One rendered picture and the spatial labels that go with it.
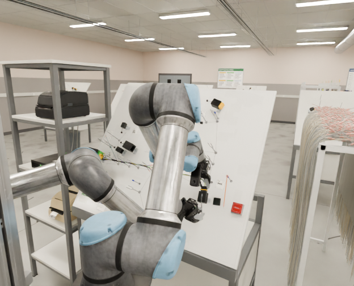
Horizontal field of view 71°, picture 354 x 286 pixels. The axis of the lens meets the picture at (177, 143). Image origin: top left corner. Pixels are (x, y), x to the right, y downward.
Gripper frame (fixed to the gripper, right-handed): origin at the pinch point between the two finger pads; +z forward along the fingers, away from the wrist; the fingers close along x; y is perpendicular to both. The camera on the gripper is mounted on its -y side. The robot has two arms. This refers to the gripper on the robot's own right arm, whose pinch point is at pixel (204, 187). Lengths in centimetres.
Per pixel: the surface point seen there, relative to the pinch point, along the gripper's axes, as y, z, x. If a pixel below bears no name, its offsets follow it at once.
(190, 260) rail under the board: -30.1, 23.5, 3.2
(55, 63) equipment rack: 30, -67, 94
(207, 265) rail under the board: -30.8, 23.3, -6.0
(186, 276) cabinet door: -33, 38, 8
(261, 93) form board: 61, -21, -23
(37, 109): 18, -41, 122
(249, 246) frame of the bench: -6.4, 42.5, -21.4
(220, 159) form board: 20.5, -1.8, -4.6
